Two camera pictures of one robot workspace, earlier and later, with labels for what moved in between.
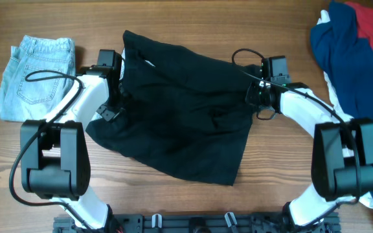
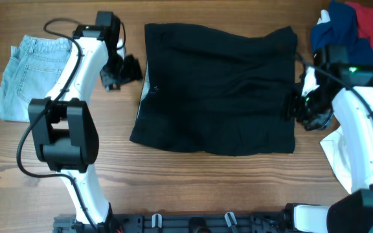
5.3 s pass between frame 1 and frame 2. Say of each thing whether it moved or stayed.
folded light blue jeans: stayed
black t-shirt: moved
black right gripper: moved
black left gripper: moved
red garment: stayed
